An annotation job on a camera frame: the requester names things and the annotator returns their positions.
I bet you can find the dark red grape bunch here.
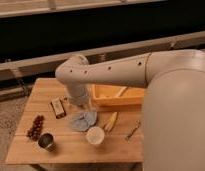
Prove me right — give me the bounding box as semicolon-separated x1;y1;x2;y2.
27;115;44;141

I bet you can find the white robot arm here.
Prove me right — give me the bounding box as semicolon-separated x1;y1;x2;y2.
56;49;205;171

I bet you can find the white paper cup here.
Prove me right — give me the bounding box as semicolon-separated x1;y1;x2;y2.
86;126;105;147

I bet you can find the small steel cup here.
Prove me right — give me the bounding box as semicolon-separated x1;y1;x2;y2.
38;133;54;151

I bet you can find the yellow plastic bin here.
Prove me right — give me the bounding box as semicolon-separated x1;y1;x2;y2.
92;84;145;106

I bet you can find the white spoon in bin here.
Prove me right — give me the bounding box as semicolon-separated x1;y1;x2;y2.
115;87;127;97

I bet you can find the yellow banana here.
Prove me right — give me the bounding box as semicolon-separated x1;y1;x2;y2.
104;112;118;131

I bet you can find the blue grey cloth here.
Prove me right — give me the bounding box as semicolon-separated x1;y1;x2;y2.
69;110;98;132

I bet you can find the brown chocolate bar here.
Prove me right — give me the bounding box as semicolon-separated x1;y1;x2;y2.
51;98;66;119

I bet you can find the metal fork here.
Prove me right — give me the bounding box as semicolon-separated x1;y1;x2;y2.
125;121;141;141

